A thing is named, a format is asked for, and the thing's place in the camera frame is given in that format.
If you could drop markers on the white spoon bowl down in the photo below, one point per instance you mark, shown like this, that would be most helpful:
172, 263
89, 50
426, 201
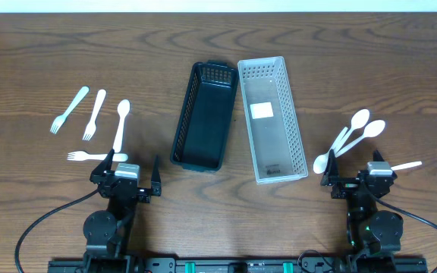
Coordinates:
320, 162

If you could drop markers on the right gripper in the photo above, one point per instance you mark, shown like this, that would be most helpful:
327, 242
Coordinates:
357, 182

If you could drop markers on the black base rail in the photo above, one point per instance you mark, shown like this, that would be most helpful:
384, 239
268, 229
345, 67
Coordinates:
171, 265

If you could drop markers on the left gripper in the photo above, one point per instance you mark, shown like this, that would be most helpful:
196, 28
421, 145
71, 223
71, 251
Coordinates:
126, 188

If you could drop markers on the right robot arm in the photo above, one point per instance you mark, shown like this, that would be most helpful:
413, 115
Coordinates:
374, 235

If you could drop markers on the black plastic basket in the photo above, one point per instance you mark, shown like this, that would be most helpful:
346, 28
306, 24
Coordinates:
203, 126

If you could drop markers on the clear plastic basket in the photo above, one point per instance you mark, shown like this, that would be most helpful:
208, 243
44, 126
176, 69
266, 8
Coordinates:
275, 143

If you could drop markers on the pale green plastic fork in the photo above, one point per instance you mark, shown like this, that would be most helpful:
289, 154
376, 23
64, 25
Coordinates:
59, 121

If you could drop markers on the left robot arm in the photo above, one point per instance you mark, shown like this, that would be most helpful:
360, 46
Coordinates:
107, 231

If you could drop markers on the white plastic spoon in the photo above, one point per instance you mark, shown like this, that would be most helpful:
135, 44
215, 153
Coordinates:
123, 110

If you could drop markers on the white plastic utensil handle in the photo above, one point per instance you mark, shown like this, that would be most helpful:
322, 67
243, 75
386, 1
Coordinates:
406, 165

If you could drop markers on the white horizontal plastic fork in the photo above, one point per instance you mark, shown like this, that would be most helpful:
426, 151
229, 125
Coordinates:
83, 156

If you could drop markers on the white label sticker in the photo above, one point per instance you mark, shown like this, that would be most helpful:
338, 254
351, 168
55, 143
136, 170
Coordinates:
261, 110

